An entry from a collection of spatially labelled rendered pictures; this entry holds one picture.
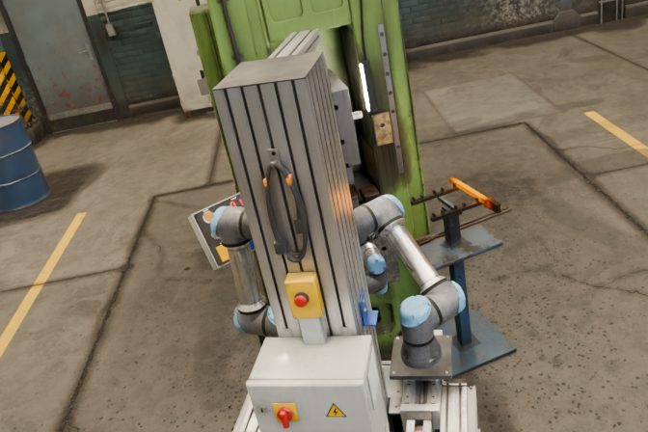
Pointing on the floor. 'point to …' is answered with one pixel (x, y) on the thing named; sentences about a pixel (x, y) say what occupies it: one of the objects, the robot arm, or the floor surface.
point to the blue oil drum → (18, 168)
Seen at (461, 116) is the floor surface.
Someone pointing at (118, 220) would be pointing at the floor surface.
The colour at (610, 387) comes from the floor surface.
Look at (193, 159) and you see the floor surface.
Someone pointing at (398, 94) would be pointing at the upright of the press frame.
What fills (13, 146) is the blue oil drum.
